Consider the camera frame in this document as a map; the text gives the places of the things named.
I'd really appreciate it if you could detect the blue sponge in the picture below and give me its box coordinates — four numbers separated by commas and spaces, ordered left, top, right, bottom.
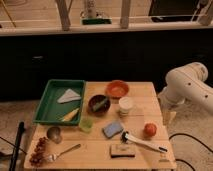
102, 121, 123, 138

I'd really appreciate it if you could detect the black cable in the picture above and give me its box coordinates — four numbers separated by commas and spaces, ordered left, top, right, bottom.
168, 132, 213, 171

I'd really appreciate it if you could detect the dark brown bowl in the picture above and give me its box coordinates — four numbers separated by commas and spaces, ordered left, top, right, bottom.
88, 95, 111, 116

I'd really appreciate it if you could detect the green item in bowl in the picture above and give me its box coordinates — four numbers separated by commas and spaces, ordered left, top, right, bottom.
92, 98, 108, 112

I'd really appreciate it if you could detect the silver metal cup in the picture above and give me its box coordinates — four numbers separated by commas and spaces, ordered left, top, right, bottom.
47, 126, 62, 144

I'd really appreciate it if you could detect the black pole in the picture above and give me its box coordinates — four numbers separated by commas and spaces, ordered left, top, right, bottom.
9, 122, 25, 171

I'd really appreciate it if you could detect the small green cup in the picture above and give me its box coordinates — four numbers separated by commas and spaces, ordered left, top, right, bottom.
79, 117, 93, 133

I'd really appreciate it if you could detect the white paper cup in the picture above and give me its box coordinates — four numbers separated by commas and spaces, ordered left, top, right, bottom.
118, 97, 134, 115

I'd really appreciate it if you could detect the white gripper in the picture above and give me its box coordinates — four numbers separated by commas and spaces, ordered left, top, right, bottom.
157, 87, 185, 126

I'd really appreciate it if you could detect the orange bowl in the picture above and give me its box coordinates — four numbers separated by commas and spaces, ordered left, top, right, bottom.
105, 80, 129, 98

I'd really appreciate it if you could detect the brown rectangular block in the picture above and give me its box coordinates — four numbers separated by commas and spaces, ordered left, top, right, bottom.
110, 144, 135, 158

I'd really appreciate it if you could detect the green base object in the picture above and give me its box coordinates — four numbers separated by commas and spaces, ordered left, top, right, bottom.
82, 18, 112, 25

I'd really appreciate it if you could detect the red apple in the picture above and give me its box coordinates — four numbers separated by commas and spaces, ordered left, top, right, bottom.
144, 123, 157, 137

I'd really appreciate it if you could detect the silver fork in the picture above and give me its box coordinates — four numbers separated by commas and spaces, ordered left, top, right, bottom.
45, 144, 81, 162

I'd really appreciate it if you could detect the red grape bunch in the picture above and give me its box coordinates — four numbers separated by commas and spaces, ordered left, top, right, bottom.
29, 137, 47, 167

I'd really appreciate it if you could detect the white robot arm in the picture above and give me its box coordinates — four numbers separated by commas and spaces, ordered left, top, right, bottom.
157, 62, 213, 126

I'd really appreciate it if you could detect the green plastic tray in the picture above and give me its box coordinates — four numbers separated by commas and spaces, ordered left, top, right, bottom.
34, 79, 85, 125

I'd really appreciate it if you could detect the grey folded cloth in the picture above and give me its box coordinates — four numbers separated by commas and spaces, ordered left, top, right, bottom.
57, 89, 81, 104

